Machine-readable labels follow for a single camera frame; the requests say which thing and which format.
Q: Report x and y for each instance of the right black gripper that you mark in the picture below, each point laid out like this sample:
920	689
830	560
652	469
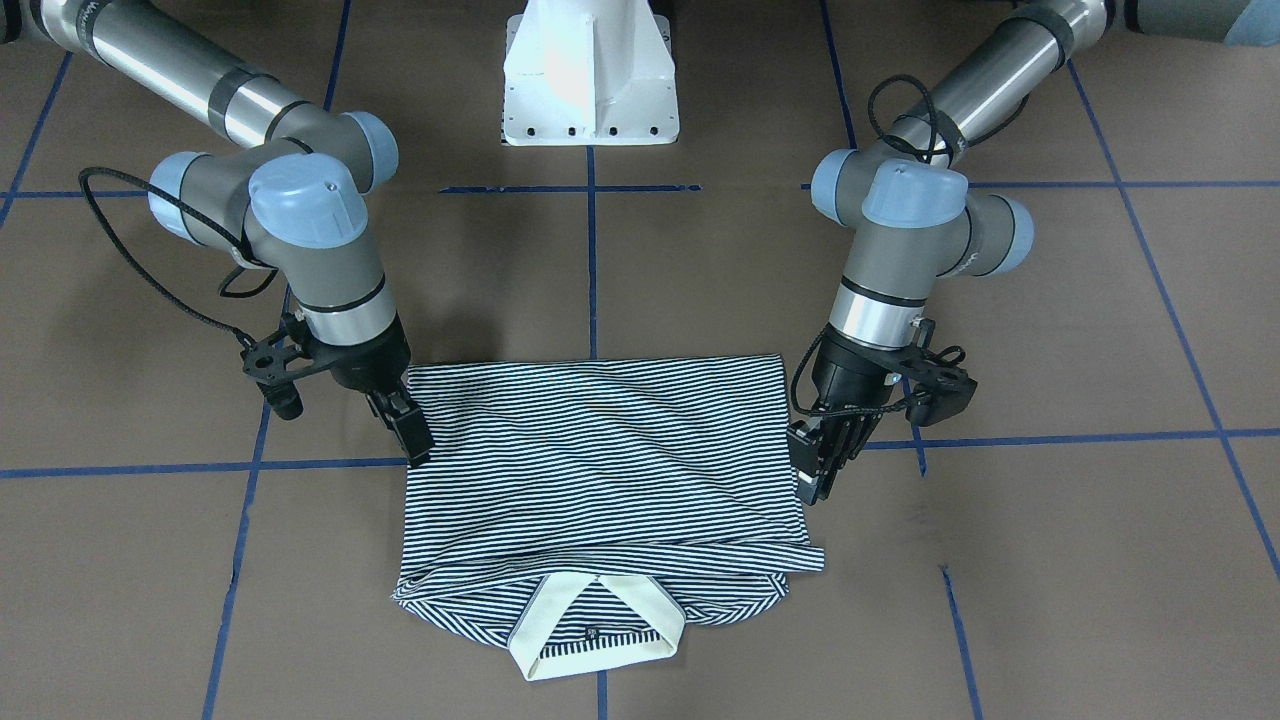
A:
372	361

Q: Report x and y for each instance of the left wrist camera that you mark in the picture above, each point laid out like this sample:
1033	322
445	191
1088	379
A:
941	388

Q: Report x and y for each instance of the striped polo shirt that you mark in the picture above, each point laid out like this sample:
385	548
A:
581	515

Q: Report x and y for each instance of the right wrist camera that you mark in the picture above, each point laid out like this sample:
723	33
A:
277	362

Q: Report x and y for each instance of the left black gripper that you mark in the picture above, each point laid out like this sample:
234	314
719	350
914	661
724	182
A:
840	375

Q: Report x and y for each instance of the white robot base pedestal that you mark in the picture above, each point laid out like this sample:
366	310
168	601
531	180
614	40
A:
590	73

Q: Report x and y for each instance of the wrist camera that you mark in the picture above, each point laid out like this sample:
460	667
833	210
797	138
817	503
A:
941	388
277	362

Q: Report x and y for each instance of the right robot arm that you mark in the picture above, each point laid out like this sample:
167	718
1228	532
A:
289	200

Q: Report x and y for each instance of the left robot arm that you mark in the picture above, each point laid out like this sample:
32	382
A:
916	220

